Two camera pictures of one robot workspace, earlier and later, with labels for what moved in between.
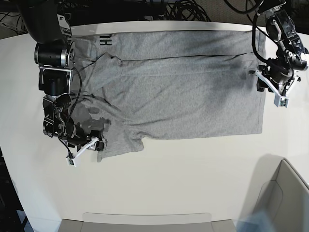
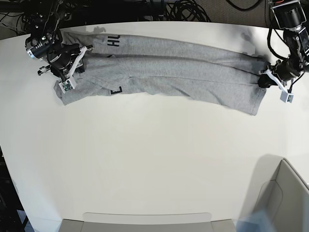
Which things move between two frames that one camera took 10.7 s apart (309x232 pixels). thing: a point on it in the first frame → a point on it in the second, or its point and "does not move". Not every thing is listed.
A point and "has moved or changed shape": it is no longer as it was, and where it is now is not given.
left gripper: x=77 y=136 → x=67 y=60
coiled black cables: x=185 y=10 does not move
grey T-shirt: x=130 y=87 has moved or changed shape
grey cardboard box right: x=278 y=190 does not move
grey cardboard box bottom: x=170 y=222 does not move
